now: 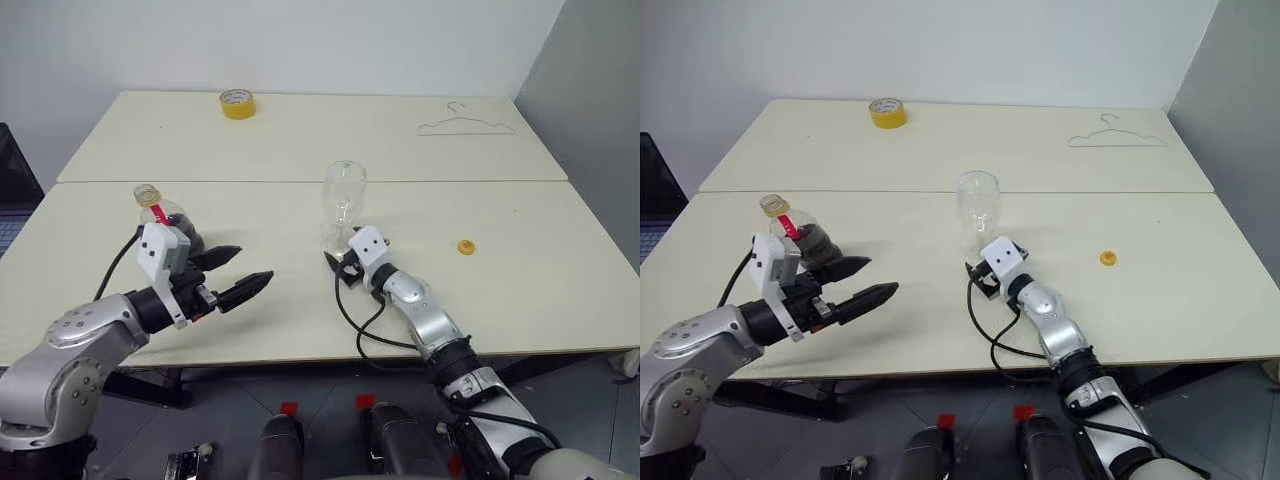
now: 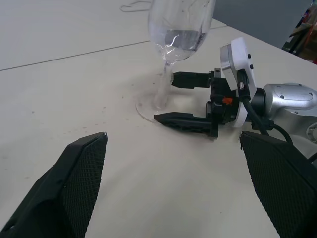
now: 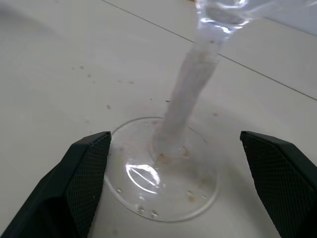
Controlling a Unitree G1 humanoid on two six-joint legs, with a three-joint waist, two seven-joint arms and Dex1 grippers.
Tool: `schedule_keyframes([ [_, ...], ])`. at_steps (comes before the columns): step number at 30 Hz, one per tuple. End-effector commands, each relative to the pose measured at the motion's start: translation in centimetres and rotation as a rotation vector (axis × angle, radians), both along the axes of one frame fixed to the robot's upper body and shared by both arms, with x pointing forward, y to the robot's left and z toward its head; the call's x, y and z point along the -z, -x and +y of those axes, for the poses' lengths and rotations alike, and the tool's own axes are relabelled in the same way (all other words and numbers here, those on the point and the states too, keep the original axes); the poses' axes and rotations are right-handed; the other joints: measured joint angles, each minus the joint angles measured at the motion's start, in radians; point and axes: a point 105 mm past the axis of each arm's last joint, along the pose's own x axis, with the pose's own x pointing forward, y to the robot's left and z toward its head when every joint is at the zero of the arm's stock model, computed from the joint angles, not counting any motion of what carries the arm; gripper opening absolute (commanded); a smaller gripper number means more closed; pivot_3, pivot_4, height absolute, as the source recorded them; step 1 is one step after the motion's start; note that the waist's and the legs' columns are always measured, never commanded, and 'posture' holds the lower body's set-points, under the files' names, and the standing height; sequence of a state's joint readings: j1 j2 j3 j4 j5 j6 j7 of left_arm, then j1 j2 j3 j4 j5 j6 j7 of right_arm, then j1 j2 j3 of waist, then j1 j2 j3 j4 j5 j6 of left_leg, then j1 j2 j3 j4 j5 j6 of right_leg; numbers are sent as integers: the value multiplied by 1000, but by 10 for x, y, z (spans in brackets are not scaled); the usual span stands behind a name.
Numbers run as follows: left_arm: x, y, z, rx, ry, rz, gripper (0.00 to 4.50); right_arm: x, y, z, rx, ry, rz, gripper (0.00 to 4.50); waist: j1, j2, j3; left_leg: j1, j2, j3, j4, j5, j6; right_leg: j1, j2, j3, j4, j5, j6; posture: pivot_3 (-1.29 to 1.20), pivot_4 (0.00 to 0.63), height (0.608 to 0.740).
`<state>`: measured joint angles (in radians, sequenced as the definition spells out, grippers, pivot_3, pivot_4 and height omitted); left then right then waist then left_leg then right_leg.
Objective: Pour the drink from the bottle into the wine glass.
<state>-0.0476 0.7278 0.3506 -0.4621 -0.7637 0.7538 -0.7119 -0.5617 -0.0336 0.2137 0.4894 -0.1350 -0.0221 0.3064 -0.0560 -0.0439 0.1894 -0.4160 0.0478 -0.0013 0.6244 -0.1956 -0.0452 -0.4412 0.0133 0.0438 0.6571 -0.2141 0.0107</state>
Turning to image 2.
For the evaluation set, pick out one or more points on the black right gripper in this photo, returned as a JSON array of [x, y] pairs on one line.
[[220, 109]]

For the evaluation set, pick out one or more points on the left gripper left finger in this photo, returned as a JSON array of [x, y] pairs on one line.
[[57, 193]]

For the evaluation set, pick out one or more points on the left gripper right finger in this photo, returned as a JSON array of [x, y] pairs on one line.
[[284, 188]]

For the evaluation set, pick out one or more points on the clear wine glass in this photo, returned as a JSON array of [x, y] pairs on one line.
[[173, 42]]

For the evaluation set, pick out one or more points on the cluttered background boxes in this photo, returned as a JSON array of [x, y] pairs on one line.
[[303, 32]]

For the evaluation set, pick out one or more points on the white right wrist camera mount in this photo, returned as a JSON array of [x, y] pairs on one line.
[[241, 54]]

